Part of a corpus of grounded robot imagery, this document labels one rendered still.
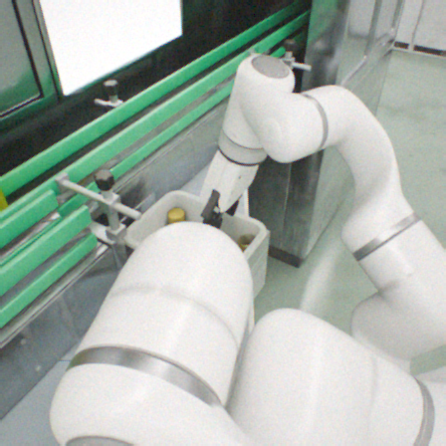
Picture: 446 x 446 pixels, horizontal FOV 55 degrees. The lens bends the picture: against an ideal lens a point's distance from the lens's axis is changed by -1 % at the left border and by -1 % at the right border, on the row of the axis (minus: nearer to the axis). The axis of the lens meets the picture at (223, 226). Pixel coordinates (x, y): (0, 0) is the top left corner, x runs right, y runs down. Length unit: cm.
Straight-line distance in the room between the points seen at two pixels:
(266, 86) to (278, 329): 31
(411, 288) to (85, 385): 35
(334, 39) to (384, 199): 86
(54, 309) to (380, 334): 45
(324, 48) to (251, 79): 79
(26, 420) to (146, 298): 51
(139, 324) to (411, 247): 32
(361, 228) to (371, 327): 12
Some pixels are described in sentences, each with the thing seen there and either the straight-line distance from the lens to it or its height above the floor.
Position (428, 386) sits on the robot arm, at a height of 106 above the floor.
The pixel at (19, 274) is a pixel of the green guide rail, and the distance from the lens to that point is 64.
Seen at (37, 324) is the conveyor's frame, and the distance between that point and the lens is 68.
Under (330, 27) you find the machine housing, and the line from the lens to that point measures 131.
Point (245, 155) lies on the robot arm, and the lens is 61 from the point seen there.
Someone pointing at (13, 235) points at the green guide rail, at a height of 94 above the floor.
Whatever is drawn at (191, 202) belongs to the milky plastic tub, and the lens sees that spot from 87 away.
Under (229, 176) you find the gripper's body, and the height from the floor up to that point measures 101.
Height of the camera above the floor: 138
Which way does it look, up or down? 43 degrees down
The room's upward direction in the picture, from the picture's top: straight up
